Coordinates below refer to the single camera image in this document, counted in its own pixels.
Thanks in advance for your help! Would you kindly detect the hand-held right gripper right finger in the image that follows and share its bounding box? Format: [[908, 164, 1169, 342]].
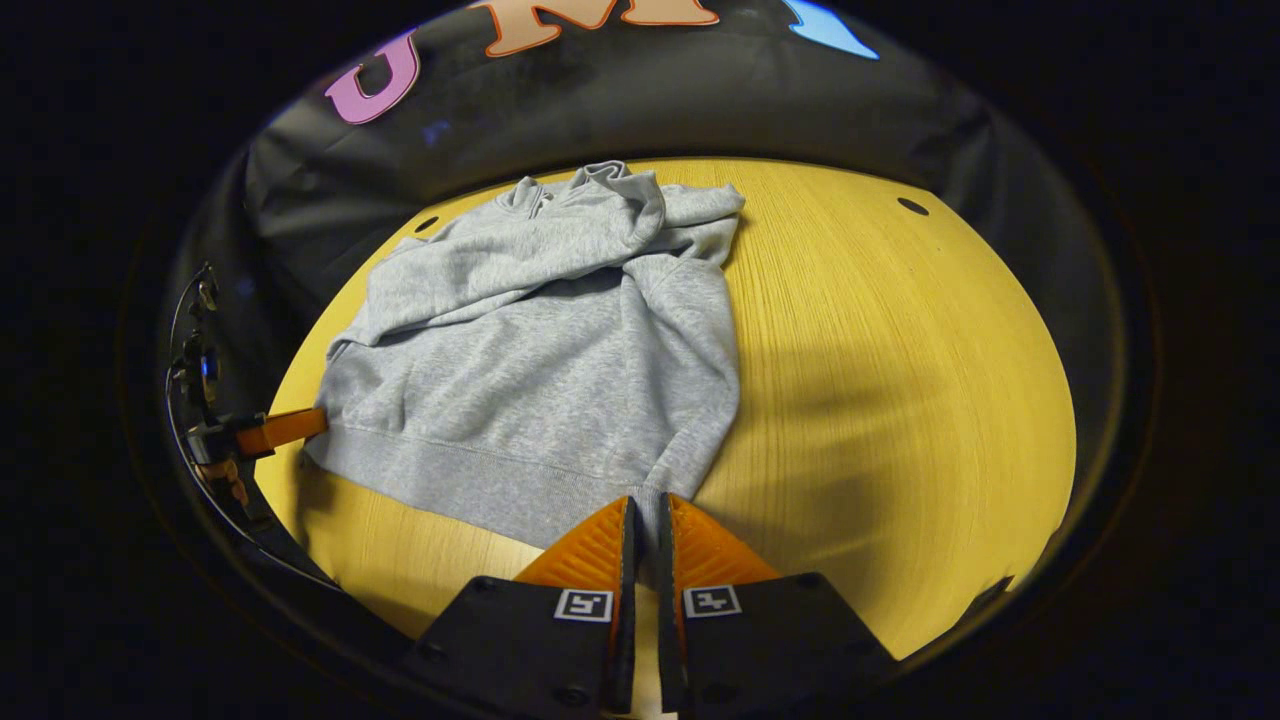
[[656, 491, 901, 717]]

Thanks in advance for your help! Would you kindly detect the grey zip-neck sweatshirt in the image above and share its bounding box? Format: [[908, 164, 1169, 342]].
[[303, 160, 747, 553]]

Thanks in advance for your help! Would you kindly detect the black backdrop cloth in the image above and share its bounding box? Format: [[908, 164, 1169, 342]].
[[165, 0, 1126, 431]]

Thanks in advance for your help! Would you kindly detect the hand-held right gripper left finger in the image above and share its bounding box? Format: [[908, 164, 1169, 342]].
[[404, 495, 642, 717]]

